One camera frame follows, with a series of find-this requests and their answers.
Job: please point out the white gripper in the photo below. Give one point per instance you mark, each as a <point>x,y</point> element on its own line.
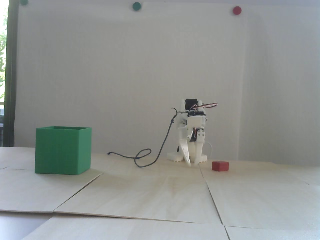
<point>197,140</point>

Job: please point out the red block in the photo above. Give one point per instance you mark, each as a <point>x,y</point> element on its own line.
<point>220,166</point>

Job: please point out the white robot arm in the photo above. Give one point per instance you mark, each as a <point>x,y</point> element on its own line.
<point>175,157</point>

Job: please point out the green box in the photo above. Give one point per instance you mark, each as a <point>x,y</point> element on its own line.
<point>60,152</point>

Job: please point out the red round magnet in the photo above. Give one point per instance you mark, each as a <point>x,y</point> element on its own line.
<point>237,10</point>

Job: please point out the green round magnet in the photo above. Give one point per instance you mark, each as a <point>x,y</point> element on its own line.
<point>24,2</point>
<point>136,6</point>

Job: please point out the black wrist camera board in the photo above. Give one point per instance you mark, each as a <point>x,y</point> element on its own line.
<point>196,114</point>

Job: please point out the white wall sheet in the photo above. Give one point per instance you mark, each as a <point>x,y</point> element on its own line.
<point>100,75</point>

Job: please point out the dark window frame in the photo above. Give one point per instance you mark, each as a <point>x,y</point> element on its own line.
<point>10,100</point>

